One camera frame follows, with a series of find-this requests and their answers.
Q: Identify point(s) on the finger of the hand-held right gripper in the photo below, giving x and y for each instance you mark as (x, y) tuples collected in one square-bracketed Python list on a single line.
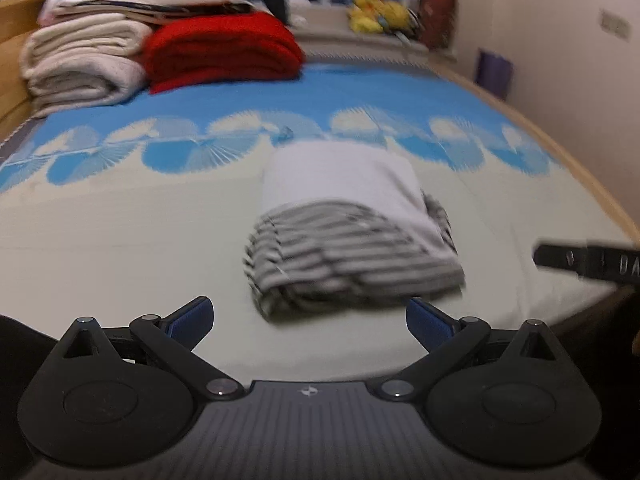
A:
[(555, 256)]

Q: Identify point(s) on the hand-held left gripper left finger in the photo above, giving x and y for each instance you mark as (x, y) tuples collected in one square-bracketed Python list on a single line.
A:
[(187, 321)]

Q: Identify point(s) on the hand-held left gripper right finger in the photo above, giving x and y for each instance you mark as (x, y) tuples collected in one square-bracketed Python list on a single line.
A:
[(430, 322)]

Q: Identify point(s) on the black white striped top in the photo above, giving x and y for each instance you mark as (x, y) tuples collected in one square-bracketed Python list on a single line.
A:
[(345, 230)]

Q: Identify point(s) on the blue white patterned bed sheet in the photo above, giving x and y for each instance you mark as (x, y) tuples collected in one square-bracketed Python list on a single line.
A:
[(125, 240)]

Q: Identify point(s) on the purple box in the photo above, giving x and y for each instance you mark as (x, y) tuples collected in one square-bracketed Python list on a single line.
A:
[(494, 72)]

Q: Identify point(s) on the dark red cushion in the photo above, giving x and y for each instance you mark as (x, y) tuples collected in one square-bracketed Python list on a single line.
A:
[(439, 20)]

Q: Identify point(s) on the cream folded blanket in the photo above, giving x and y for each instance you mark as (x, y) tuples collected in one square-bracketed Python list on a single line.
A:
[(85, 35), (75, 82)]

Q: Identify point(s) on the red folded blanket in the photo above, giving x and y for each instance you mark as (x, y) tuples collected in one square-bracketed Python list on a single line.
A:
[(220, 47)]

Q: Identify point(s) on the yellow plush toy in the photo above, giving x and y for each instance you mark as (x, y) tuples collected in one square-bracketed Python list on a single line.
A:
[(392, 12), (362, 15)]

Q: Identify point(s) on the wall socket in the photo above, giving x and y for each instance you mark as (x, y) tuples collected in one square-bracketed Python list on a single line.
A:
[(615, 24)]

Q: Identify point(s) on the wooden bed frame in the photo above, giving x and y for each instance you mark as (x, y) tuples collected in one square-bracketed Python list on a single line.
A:
[(15, 60)]

